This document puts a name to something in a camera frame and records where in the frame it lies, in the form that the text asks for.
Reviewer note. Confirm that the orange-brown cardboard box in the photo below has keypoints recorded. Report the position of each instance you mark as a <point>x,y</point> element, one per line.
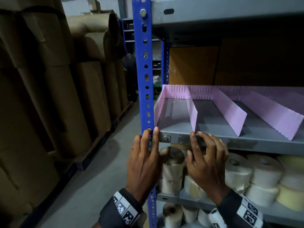
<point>192,66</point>

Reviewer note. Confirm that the person's right hand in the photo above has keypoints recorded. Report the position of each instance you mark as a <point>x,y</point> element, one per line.
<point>209,168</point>

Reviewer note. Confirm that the row of white paper rolls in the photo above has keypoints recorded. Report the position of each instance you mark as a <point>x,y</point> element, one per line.
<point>261,173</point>
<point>173,216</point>

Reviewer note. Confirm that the black wristband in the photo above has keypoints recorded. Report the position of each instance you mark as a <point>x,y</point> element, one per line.
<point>109,216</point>
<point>229,211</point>

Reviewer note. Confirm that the black pallet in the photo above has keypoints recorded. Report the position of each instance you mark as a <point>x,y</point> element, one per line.
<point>90,159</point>

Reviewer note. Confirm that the person's left hand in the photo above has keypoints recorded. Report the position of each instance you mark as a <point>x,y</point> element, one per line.
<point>143,168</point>

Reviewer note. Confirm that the white marker tag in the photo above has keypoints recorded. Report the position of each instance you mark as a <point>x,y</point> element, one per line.
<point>126,208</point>
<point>250,213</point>

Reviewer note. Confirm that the small brown cardboard box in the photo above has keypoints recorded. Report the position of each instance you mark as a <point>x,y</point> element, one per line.
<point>93,5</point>

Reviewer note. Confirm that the black right wristband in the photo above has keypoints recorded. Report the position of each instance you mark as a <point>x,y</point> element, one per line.
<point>229,211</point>

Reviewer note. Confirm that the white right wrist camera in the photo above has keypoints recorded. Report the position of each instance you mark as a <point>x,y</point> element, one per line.
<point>216,220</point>

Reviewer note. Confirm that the stack of large brown rolls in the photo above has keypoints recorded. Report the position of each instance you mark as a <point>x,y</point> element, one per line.
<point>35,92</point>

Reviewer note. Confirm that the black left wristband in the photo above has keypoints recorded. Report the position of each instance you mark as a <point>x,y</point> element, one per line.
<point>109,216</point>

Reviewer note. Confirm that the blue and grey storage rack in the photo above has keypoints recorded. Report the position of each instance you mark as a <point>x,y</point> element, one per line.
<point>128,40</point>

